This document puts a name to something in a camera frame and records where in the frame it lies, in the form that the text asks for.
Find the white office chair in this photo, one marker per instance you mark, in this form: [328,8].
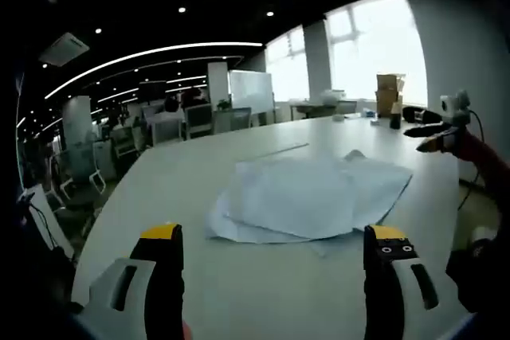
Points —
[81,186]

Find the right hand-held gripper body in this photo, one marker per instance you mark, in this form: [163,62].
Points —
[455,107]

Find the white whiteboard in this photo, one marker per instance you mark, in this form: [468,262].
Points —
[251,91]

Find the small white box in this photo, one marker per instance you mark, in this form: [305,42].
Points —
[338,118]

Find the curved ceiling light strip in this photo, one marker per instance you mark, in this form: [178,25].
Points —
[151,53]

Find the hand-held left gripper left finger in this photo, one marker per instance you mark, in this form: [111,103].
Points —
[131,300]

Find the brown cardboard box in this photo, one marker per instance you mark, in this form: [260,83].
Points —
[390,82]
[388,104]

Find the person's left hand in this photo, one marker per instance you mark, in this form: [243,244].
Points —
[187,332]

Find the person's right hand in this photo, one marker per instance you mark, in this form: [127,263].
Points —
[470,148]

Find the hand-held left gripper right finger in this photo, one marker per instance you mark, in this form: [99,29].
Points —
[392,300]

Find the black bag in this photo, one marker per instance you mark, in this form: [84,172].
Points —
[418,114]

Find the green potted plant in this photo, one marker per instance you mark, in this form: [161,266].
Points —
[224,105]

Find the stack of white printing papers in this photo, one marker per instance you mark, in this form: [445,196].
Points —
[303,196]

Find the ceiling air conditioner unit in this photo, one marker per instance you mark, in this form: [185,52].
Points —
[65,48]

